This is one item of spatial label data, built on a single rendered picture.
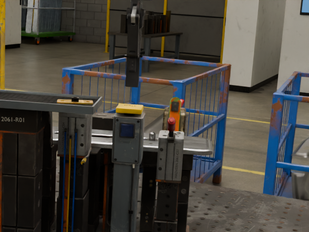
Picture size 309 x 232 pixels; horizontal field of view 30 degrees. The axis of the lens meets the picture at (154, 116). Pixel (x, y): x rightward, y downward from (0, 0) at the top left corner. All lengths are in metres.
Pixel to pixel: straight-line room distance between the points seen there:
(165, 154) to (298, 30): 7.83
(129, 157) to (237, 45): 8.09
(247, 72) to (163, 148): 7.90
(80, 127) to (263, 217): 0.80
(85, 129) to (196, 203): 0.71
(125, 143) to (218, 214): 0.75
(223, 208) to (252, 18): 7.37
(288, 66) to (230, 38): 1.01
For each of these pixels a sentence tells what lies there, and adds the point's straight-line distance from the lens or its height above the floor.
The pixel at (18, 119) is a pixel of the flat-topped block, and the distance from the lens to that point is 1.38.
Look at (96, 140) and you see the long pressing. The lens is 1.68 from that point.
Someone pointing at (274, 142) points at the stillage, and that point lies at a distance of 3.24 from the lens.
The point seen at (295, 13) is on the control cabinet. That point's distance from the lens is 9.26.
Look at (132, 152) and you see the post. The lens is 1.35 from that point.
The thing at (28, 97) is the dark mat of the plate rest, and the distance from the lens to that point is 1.43.
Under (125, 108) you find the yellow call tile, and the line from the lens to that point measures 1.34.
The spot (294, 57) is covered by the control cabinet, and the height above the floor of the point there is 0.63.
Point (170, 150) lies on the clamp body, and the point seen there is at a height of 1.03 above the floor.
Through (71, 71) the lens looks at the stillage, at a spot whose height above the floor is 0.93.
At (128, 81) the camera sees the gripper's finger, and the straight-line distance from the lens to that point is 1.34.
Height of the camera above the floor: 1.42
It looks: 12 degrees down
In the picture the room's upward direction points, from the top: 4 degrees clockwise
